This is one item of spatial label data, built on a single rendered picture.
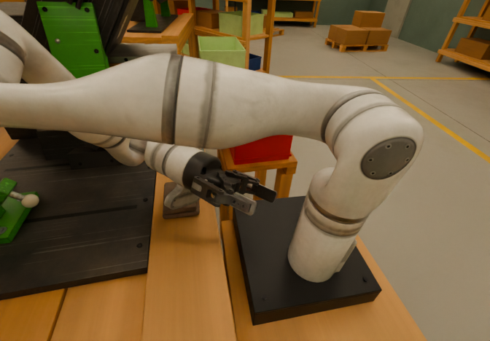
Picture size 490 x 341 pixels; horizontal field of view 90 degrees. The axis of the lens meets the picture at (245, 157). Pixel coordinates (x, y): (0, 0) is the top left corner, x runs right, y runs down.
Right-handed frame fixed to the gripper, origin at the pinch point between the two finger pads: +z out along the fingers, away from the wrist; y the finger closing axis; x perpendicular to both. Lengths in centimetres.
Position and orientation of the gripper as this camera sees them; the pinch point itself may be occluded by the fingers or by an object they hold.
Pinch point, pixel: (263, 201)
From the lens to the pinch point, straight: 41.1
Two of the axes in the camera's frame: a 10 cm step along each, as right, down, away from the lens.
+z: 8.5, 3.4, -4.0
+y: 4.3, -0.4, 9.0
